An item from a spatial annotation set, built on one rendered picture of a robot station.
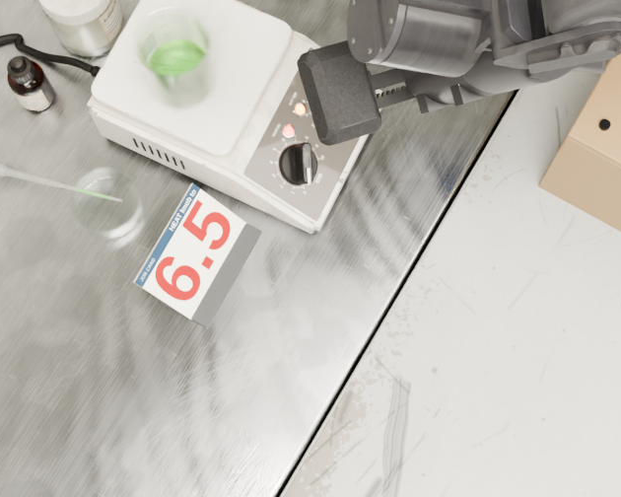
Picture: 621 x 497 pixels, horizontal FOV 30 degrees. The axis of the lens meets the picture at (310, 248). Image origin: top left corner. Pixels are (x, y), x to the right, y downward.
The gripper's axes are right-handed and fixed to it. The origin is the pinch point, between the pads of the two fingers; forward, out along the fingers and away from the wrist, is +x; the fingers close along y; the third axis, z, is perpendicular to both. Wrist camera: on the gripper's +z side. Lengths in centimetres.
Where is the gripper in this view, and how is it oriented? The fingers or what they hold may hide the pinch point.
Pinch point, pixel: (392, 76)
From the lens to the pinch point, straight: 83.6
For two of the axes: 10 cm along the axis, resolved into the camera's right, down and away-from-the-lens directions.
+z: -2.8, -9.5, -1.2
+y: -8.5, 3.1, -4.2
